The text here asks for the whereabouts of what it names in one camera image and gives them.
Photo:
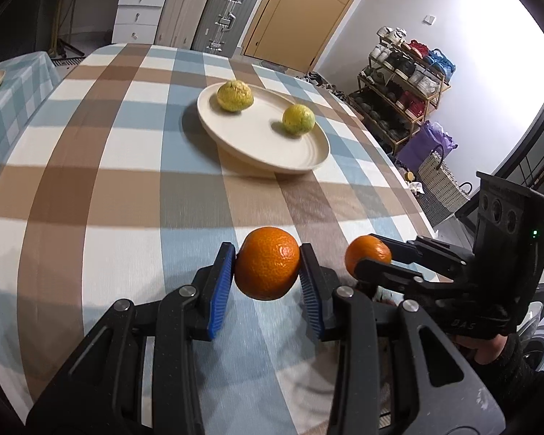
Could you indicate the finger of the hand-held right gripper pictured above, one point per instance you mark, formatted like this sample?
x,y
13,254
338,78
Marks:
x,y
390,274
430,251

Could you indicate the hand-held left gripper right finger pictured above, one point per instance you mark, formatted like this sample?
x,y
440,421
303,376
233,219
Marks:
x,y
310,294

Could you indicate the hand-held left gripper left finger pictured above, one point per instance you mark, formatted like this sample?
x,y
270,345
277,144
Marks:
x,y
224,290

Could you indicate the small orange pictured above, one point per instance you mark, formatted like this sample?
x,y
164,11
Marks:
x,y
365,253

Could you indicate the large orange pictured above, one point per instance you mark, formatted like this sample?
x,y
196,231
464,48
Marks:
x,y
267,263

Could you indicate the large cream plate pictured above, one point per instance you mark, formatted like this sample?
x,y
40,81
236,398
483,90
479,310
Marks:
x,y
258,140

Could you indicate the person's right forearm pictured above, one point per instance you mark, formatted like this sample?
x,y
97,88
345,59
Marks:
x,y
519,362

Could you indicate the person's right hand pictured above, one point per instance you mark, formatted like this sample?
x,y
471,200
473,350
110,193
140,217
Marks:
x,y
487,350

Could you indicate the grey woven basket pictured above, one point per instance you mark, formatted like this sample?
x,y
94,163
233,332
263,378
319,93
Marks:
x,y
435,208

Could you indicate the black basket with items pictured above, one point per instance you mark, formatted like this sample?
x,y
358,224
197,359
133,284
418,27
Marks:
x,y
415,185

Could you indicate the black white woven basket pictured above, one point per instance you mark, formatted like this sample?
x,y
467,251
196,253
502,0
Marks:
x,y
442,181

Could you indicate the wooden shoe rack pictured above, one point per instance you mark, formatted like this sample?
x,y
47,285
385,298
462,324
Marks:
x,y
392,145

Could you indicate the purple bag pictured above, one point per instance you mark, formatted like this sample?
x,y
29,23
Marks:
x,y
428,138

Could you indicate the assorted shoes collection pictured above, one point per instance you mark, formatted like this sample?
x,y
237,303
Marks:
x,y
403,99

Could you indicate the smooth yellow-green citrus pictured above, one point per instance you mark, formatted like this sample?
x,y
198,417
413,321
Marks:
x,y
298,119

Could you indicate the bumpy yellow-green citrus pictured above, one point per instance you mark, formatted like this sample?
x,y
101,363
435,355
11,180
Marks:
x,y
235,96

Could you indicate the scattered shoes pile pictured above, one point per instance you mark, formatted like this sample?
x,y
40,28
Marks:
x,y
326,84

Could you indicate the wooden door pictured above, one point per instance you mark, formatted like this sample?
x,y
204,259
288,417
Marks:
x,y
299,18

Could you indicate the silver suitcase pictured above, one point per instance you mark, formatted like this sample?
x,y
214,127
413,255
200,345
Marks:
x,y
226,18

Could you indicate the teal checked cloth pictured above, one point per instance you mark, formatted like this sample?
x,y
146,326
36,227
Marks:
x,y
18,99

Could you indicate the beige suitcase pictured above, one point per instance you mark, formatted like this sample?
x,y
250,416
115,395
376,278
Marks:
x,y
186,9

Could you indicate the white drawer desk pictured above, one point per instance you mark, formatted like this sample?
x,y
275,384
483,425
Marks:
x,y
138,9

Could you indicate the white light switch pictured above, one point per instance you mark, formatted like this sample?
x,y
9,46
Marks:
x,y
429,19

